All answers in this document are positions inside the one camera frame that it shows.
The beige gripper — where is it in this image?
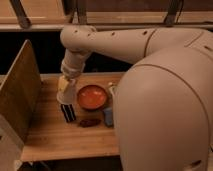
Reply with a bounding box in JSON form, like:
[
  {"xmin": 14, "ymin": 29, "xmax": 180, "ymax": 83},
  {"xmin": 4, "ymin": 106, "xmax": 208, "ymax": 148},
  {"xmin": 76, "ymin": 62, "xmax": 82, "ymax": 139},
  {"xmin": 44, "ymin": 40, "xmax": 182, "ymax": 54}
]
[{"xmin": 58, "ymin": 64, "xmax": 82, "ymax": 92}]

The white ceramic cup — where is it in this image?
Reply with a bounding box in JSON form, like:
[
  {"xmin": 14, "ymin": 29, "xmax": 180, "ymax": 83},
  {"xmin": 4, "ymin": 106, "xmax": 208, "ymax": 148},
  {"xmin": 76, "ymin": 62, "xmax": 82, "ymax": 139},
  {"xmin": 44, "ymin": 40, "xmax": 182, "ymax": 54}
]
[{"xmin": 57, "ymin": 82, "xmax": 76, "ymax": 105}]

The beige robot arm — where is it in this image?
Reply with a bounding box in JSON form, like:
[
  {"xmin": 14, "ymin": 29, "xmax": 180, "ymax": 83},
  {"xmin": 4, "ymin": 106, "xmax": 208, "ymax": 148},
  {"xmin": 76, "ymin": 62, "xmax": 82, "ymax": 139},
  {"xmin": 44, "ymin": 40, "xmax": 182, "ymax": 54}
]
[{"xmin": 57, "ymin": 25, "xmax": 213, "ymax": 171}]

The black striped eraser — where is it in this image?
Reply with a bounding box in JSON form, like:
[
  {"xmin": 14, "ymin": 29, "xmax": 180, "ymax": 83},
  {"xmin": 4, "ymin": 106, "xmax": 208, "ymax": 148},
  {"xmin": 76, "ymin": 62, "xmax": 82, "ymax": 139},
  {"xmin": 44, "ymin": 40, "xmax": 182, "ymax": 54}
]
[{"xmin": 60, "ymin": 104, "xmax": 76, "ymax": 123}]

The orange red bowl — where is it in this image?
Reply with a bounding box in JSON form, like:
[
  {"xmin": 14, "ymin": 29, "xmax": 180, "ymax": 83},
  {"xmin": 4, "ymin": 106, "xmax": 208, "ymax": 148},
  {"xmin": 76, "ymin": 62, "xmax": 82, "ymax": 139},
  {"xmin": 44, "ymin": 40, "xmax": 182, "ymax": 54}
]
[{"xmin": 77, "ymin": 85, "xmax": 108, "ymax": 110}]

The left wooden side panel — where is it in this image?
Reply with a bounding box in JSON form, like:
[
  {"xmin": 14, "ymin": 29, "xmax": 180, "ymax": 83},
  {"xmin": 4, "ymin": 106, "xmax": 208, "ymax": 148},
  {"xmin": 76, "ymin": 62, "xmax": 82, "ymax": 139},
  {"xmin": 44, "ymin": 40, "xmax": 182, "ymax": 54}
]
[{"xmin": 0, "ymin": 40, "xmax": 41, "ymax": 171}]

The dark red brown object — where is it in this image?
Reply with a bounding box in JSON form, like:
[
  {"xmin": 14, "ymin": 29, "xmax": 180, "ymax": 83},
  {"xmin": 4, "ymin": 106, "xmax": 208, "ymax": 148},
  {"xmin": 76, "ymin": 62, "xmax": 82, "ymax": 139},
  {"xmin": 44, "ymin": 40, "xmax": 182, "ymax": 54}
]
[{"xmin": 79, "ymin": 119, "xmax": 101, "ymax": 128}]

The small white bottle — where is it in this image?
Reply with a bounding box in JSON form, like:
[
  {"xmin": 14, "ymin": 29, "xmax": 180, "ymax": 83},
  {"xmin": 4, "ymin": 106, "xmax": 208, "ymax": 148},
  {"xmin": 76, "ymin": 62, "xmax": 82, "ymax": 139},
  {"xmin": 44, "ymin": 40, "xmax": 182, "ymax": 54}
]
[{"xmin": 108, "ymin": 82, "xmax": 116, "ymax": 98}]

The blue sponge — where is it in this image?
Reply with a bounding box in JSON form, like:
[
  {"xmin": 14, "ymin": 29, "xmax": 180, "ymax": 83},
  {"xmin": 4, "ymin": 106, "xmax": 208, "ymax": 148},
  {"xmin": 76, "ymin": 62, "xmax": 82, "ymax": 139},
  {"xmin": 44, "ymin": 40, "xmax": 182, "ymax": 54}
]
[{"xmin": 103, "ymin": 107, "xmax": 114, "ymax": 127}]

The wooden shelf rail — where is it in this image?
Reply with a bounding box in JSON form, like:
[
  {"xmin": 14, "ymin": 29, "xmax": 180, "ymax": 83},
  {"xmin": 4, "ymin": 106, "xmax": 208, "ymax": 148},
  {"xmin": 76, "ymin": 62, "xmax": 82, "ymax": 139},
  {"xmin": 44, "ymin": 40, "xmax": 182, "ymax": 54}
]
[{"xmin": 0, "ymin": 0, "xmax": 213, "ymax": 31}]

